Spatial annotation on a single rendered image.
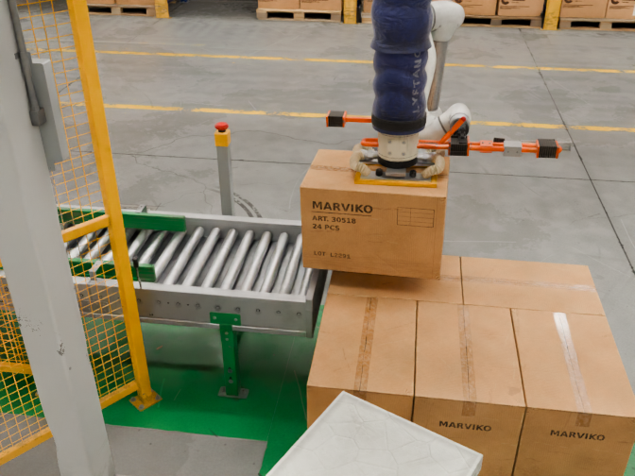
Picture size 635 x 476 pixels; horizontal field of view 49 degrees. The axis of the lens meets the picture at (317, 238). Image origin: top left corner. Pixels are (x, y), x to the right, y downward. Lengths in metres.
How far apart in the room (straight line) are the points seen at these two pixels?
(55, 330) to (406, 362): 1.29
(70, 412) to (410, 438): 1.27
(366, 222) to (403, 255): 0.22
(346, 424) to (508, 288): 1.58
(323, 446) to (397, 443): 0.18
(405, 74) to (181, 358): 1.84
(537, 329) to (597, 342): 0.24
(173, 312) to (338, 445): 1.55
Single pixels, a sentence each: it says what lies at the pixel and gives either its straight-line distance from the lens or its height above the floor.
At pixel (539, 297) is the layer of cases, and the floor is 0.54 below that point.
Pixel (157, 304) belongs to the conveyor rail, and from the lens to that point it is 3.15.
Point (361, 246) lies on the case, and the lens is 2.95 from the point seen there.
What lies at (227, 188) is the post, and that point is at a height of 0.69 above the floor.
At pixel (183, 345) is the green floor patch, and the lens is 3.72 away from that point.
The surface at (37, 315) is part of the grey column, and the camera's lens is 2.35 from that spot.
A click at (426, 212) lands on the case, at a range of 2.83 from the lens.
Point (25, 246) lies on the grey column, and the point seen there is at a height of 1.27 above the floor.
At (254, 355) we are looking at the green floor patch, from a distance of 3.60.
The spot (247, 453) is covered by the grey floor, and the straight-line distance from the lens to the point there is 3.14.
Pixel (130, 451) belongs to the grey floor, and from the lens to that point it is 3.24.
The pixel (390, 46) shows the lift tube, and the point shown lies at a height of 1.62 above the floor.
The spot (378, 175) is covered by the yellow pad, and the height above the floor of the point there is 1.09.
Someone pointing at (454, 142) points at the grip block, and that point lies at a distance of 2.92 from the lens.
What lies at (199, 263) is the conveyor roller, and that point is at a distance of 3.33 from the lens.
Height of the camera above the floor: 2.33
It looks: 31 degrees down
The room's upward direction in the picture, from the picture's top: straight up
